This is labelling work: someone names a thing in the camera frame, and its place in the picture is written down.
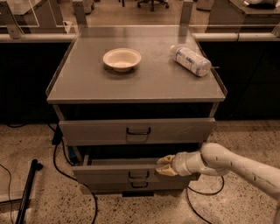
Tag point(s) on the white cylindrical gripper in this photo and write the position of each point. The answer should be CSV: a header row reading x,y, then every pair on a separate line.
x,y
179,164

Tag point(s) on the grey drawer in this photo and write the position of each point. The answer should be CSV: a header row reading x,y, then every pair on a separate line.
x,y
133,186
138,131
123,171

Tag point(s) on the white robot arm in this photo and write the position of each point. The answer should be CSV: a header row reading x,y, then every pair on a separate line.
x,y
215,160

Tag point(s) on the grey bottom drawer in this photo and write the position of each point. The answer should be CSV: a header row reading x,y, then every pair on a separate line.
x,y
133,186

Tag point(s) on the grey top drawer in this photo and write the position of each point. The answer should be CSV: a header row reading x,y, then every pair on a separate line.
x,y
138,131

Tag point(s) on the grey drawer cabinet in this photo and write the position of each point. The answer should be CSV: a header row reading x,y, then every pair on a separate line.
x,y
158,88

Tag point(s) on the clear plastic water bottle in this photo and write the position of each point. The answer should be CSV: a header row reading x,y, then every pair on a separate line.
x,y
189,59

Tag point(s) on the white paper bowl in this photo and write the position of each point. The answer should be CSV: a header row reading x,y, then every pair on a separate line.
x,y
122,59

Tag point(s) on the black metal floor bar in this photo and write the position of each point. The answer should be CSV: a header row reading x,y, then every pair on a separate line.
x,y
35,166

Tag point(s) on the black office chair base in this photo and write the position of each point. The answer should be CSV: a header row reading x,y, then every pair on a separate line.
x,y
153,3

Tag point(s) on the grey background desk right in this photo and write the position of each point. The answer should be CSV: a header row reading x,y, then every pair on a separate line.
x,y
243,16

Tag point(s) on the grey background desk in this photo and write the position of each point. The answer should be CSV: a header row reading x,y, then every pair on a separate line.
x,y
243,16
34,16

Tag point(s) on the grey background desk left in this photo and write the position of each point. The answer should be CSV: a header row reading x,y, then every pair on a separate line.
x,y
34,16

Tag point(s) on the white horizontal rail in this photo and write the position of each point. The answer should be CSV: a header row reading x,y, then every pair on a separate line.
x,y
201,37

